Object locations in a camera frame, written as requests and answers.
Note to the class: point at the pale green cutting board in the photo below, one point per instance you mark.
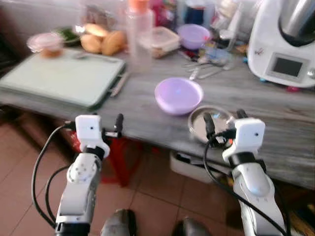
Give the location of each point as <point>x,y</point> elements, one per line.
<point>59,78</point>

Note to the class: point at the wooden table with grey top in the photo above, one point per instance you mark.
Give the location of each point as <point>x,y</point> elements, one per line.
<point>275,142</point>

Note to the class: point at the small purple plastic bowl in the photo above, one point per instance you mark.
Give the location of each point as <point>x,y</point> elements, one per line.
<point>193,35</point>

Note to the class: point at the round tub with pink lid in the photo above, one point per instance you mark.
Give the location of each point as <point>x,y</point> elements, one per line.
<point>45,43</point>

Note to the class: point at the green leafy vegetables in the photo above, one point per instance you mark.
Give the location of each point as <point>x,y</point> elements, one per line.
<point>69,33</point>

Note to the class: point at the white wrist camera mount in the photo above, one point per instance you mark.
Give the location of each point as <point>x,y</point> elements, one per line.
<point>248,132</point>
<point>88,130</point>

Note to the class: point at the red plastic stool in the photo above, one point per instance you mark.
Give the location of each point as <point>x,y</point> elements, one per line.
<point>120,157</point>

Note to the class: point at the metal spoon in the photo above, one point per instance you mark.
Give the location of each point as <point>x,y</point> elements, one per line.
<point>212,73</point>

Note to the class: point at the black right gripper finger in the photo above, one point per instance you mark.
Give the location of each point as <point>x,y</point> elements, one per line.
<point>241,114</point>
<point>209,124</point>

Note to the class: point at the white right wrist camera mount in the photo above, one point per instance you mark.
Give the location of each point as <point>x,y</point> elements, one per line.
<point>248,132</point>

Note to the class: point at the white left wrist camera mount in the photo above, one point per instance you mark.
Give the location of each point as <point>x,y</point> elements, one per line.
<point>88,130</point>

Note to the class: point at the brown bread roll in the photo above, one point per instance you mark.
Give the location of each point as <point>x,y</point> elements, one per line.
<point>114,43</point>
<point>91,44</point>
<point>96,29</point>

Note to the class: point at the clear drinking glass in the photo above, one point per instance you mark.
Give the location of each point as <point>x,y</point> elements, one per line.
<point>218,55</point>

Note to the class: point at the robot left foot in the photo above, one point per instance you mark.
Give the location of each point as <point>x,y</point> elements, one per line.
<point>118,225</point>

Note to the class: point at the yellow and blue bag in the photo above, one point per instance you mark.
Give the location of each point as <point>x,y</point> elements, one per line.
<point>302,221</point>

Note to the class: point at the clear bottle with orange cap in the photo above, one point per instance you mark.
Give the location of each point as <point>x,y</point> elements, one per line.
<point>139,34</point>

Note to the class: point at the round metal dish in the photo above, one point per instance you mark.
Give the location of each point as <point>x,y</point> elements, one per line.
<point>225,117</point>

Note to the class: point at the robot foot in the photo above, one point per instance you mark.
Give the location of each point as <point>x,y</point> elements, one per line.
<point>118,225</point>
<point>193,228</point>

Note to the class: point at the large purple plastic bowl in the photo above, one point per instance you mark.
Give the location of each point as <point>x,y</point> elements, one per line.
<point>178,96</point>

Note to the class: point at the white kitchen food processor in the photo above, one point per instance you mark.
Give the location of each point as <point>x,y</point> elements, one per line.
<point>266,44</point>

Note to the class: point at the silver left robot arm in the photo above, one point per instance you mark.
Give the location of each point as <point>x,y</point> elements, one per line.
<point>78,191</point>

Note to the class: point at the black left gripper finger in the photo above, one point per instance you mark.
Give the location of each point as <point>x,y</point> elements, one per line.
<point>118,123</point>

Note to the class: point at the clear plastic food container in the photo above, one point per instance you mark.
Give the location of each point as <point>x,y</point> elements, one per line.
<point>162,42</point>

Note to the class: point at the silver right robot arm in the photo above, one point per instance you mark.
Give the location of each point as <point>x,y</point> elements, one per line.
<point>253,187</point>

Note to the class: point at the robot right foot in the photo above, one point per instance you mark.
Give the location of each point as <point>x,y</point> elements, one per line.
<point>193,228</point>

